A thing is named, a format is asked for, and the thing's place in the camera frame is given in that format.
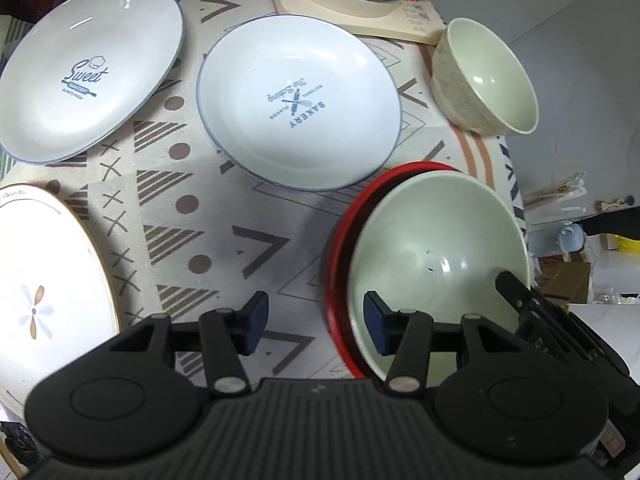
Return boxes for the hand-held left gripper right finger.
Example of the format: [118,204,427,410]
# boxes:
[363,290,517,396]

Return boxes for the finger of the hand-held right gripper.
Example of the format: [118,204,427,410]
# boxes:
[494,270,540,319]

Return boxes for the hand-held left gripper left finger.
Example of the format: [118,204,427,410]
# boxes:
[107,290,271,396]

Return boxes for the red plate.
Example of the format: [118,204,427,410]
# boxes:
[324,161,465,380]

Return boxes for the large pale green bowl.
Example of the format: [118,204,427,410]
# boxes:
[347,171,531,383]

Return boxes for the small pale green bowl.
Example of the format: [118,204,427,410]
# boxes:
[431,17,539,137]

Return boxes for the white plate crossed utensils print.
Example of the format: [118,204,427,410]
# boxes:
[196,14,404,192]

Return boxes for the white plate script print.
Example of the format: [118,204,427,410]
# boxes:
[0,0,186,165]

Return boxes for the cardboard box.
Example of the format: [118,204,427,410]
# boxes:
[536,254,592,307]

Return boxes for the light blue cup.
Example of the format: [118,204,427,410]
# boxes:
[559,224,587,252]

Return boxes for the patterned tablecloth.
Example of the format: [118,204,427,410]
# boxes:
[0,0,526,401]

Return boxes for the white plate flower print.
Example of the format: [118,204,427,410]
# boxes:
[0,183,122,411]

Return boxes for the cream kettle base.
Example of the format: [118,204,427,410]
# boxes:
[263,0,446,45]

